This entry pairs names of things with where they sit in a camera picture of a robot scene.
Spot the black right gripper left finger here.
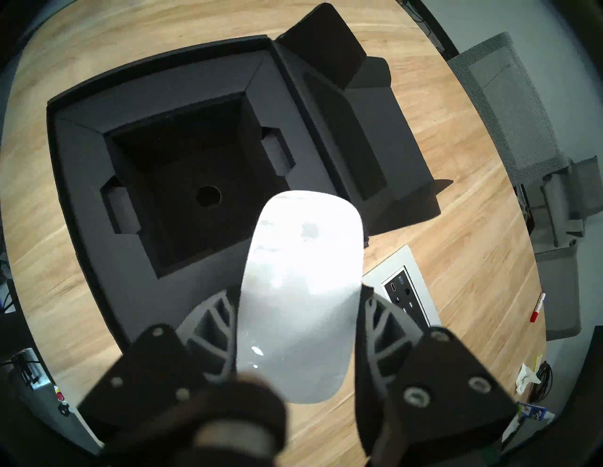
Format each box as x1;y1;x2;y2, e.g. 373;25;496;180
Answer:
76;288;289;467

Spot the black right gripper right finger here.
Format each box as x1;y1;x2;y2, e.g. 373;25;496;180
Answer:
354;283;519;467

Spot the white computer mouse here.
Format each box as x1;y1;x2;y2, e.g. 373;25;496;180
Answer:
236;190;365;405

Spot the black cardboard box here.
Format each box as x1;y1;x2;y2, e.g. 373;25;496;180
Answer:
46;2;454;350

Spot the grey table outlet panel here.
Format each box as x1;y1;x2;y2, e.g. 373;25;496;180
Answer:
367;244;442;330

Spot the crumpled white tissue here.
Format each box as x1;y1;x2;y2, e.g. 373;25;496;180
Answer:
515;363;542;395

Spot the whiteboard cleaner spray bottle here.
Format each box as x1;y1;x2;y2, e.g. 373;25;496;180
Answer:
502;401;556;443

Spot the grey swivel armchair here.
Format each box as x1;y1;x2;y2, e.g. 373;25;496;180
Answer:
539;155;603;248

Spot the wide grey mesh chair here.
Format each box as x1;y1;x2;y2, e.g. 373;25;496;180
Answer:
447;32;571;185

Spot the black coiled cable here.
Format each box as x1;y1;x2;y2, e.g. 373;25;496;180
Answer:
537;362;554;401

